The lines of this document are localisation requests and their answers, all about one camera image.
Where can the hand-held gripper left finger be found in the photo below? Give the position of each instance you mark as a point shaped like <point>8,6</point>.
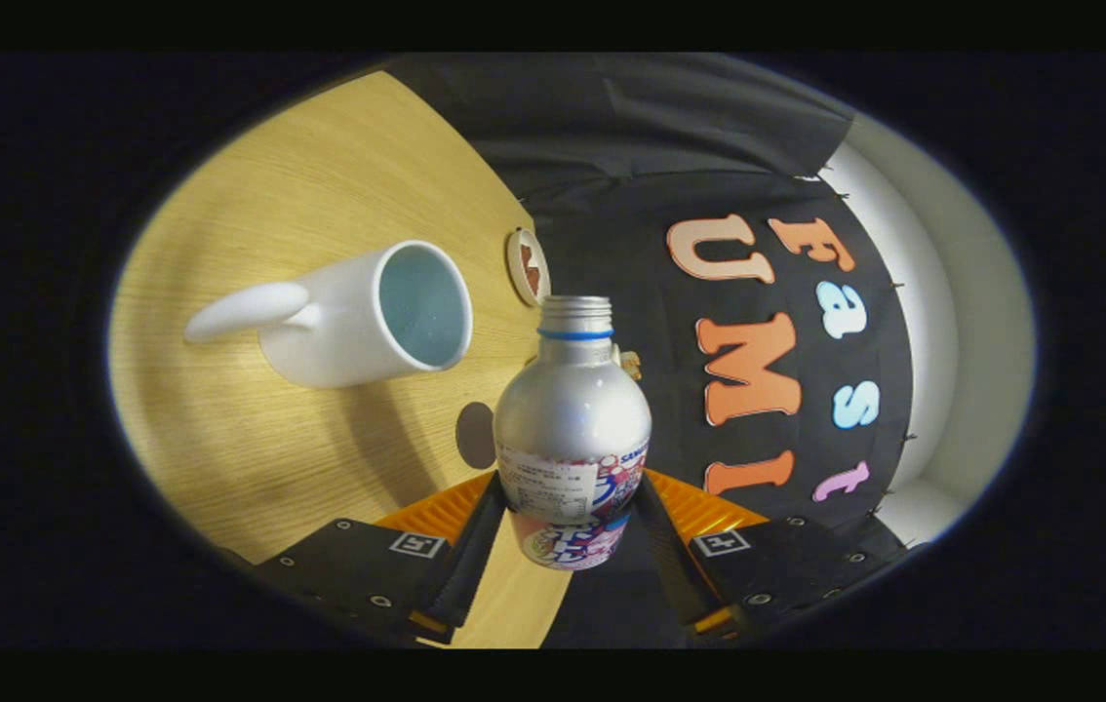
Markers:
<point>470,565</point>

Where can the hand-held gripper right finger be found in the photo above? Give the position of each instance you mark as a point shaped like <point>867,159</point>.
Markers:
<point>675,565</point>

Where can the dark round coaster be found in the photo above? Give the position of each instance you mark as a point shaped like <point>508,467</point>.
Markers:
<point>475,435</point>

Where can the silver juice bottle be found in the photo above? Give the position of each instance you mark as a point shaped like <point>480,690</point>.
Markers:
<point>572,419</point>

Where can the white cup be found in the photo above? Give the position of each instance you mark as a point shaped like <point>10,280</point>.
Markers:
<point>338,322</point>

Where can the toast slice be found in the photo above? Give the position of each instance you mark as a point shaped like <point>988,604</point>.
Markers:
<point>631,368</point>

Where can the red-brown food piece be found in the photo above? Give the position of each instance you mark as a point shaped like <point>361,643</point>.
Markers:
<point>533,284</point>
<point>530,256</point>

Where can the white round plate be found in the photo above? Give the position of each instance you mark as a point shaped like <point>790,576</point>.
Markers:
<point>517,268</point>

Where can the black backdrop cloth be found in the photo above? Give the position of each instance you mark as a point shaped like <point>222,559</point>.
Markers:
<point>612,224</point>

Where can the wooden table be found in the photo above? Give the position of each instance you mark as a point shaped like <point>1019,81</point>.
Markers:
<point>319,175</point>

